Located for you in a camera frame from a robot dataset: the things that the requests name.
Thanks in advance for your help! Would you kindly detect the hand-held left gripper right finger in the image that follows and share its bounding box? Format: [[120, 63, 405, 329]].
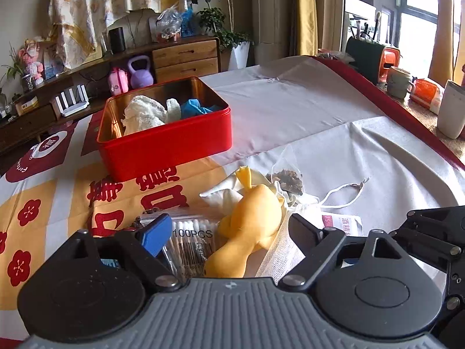
[[278, 214, 405, 288]]

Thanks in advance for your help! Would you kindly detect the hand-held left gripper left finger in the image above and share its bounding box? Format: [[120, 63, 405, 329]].
[[71, 214, 182, 292]]

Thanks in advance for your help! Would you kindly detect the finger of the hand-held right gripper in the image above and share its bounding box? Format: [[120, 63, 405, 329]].
[[389, 226, 463, 262], [405, 205, 465, 228]]

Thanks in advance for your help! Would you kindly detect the clear cotton swab pack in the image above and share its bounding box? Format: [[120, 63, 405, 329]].
[[140, 209, 222, 284]]

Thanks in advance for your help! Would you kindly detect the clear pyramid tea bag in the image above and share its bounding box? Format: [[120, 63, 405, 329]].
[[267, 145, 306, 195]]

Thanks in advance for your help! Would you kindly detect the yellow cloth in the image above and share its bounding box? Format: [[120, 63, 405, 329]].
[[204, 166, 286, 279]]

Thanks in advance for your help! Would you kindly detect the red tin box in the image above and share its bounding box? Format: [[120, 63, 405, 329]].
[[96, 76, 233, 182]]

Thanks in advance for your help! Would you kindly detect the white wipe packet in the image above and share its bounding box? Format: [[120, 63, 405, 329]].
[[320, 214, 364, 238]]

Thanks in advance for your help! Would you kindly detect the speckled side counter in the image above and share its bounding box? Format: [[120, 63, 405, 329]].
[[376, 80, 465, 161]]

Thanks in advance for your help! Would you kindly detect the white tall cup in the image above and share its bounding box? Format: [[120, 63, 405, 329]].
[[437, 79, 465, 139]]

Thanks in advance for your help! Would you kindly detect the printed white tablecloth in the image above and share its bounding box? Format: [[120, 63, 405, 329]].
[[0, 55, 465, 349]]

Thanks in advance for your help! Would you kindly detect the white knitted cloth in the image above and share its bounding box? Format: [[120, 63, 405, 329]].
[[121, 95, 181, 137]]

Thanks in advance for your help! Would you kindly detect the orange packet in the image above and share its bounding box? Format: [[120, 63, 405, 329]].
[[410, 77, 444, 114]]

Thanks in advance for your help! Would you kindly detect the blue cloth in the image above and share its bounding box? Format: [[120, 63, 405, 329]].
[[180, 98, 221, 120]]

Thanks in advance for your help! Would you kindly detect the grey green mug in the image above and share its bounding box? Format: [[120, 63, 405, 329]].
[[386, 66, 416, 99]]

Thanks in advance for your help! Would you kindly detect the white router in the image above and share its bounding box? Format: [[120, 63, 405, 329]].
[[51, 83, 90, 117]]

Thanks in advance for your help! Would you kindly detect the pink toy backpack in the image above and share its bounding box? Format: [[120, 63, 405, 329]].
[[108, 67, 130, 96]]

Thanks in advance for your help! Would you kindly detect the purple kettlebell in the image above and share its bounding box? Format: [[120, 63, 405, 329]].
[[127, 55, 155, 89]]

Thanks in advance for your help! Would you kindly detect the black and orange holder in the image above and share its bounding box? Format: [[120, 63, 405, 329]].
[[344, 36, 402, 85]]

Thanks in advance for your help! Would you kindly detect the wooden sideboard cabinet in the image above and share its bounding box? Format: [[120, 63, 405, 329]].
[[0, 35, 222, 153]]

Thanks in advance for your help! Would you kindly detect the white plant pot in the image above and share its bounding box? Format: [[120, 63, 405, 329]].
[[229, 42, 252, 70]]

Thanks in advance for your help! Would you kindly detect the tan giraffe figure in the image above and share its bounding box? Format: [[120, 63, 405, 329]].
[[416, 0, 465, 86]]

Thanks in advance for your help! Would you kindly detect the black cylinder speaker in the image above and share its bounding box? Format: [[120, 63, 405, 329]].
[[109, 27, 126, 52]]

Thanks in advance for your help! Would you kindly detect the clear plastic bag of trinkets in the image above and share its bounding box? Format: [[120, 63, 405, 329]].
[[156, 7, 183, 42]]

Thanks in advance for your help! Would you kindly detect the blue plastic item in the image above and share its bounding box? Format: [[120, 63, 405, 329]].
[[180, 9, 198, 38]]

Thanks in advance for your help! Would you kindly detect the pink plush doll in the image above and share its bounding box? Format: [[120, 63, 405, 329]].
[[18, 37, 44, 84]]

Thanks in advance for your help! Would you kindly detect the small potted plant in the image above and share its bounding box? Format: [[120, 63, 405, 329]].
[[0, 53, 35, 93]]

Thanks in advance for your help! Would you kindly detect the yellow curtain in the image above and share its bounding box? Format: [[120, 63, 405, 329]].
[[292, 0, 316, 57]]

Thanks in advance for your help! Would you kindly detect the tall green indoor tree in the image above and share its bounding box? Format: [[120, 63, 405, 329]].
[[185, 0, 253, 49]]

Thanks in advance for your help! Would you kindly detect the cream patterned hanging cloth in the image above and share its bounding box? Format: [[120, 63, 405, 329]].
[[49, 0, 189, 59]]

